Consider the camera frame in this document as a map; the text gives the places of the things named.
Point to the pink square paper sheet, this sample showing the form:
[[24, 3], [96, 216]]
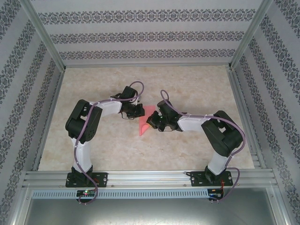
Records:
[[144, 126]]

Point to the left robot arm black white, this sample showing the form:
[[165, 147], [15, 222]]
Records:
[[82, 154]]

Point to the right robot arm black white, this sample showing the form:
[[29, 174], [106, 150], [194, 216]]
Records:
[[222, 138]]

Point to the grey metal sheet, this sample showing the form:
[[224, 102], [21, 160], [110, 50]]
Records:
[[150, 212]]

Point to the small circuit board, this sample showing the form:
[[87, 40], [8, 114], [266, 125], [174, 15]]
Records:
[[214, 195], [86, 193]]

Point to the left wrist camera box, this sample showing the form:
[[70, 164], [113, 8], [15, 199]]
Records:
[[138, 100]]

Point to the aluminium mounting rail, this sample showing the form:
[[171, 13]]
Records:
[[150, 178]]

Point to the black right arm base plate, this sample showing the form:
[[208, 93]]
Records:
[[197, 179]]

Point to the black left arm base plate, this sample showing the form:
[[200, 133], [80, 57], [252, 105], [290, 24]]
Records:
[[103, 179]]

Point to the aluminium side rail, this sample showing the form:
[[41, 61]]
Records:
[[50, 117], [237, 93]]

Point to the aluminium frame post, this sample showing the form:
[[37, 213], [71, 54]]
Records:
[[46, 35], [249, 35]]

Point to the aluminium frame beam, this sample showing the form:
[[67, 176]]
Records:
[[282, 208], [20, 208]]

